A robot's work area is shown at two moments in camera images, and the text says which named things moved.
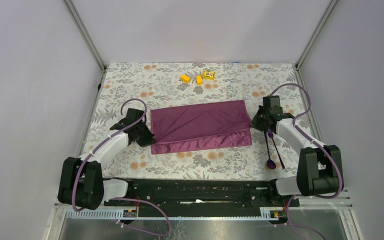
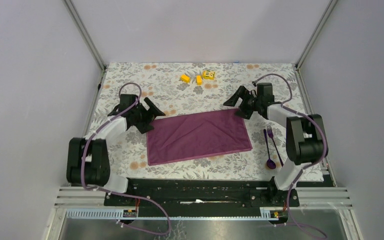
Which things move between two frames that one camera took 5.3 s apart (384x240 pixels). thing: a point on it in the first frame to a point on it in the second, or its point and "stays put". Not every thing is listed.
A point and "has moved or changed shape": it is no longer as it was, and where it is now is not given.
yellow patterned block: x=209 y=75 stays put
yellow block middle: x=199 y=80 stays put
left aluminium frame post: x=96 y=54 stays put
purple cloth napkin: x=202 y=127 has moved or changed shape
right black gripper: x=255 y=123 to x=241 y=93
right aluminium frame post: x=316 y=33 stays put
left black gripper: x=148 y=139 to x=144 y=126
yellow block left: x=185 y=78 stays put
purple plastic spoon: x=270 y=164 stays put
